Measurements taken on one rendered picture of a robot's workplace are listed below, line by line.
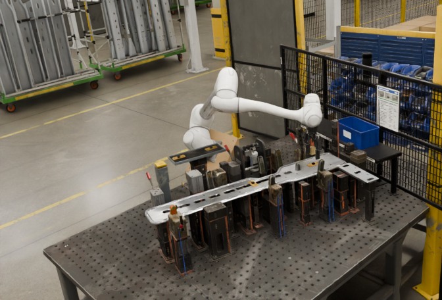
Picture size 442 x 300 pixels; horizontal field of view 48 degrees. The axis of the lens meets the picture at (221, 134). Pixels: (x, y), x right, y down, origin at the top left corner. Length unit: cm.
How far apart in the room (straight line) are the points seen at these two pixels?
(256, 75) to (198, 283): 357
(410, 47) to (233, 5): 214
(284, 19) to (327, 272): 325
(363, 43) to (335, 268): 291
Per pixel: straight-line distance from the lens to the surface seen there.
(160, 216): 299
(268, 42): 574
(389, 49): 520
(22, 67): 965
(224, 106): 323
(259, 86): 602
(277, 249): 312
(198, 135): 371
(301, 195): 323
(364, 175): 329
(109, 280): 309
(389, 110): 355
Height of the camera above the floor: 247
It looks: 21 degrees down
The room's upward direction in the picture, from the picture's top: 6 degrees counter-clockwise
